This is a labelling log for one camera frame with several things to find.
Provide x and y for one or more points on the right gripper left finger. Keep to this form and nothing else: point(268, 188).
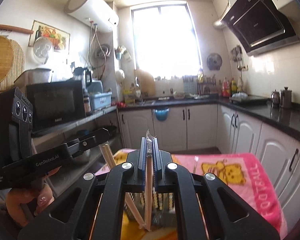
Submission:
point(87, 210)

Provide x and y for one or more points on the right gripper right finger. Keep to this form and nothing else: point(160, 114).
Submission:
point(205, 207)

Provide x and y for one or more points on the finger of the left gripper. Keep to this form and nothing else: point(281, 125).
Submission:
point(79, 145)

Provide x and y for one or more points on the chopsticks pair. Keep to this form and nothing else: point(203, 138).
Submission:
point(196, 159)
point(117, 174)
point(149, 180)

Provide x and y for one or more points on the dark green utensil basket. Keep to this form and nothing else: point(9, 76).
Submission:
point(163, 208)

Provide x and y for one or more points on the person left hand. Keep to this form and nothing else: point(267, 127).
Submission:
point(16, 197)

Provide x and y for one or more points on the black microwave oven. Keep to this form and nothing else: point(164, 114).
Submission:
point(55, 103)

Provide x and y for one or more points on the blue plastic box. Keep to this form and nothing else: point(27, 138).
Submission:
point(100, 100)

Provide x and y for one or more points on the pink cartoon blanket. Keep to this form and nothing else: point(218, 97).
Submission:
point(243, 173)

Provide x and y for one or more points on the black blender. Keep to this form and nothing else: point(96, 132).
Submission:
point(84, 75)

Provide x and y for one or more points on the blue hanging bin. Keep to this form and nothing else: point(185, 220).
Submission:
point(161, 114)

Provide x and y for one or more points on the wooden cutting board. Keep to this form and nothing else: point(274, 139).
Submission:
point(146, 82)

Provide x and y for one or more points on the woven bamboo mat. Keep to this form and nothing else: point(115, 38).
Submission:
point(12, 62)

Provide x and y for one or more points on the fruit picture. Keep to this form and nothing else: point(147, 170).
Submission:
point(59, 38)

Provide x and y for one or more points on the red sauce bottle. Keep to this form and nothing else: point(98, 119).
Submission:
point(226, 90)

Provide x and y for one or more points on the steel kettle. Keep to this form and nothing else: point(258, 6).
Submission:
point(275, 99)

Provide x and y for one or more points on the dark metal canister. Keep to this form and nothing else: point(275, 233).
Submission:
point(286, 98)

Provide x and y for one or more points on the white water heater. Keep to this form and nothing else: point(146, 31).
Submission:
point(96, 11)

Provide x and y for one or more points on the black range hood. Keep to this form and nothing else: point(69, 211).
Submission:
point(259, 26)

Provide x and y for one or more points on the wall exhaust fan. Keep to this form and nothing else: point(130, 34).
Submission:
point(214, 61)

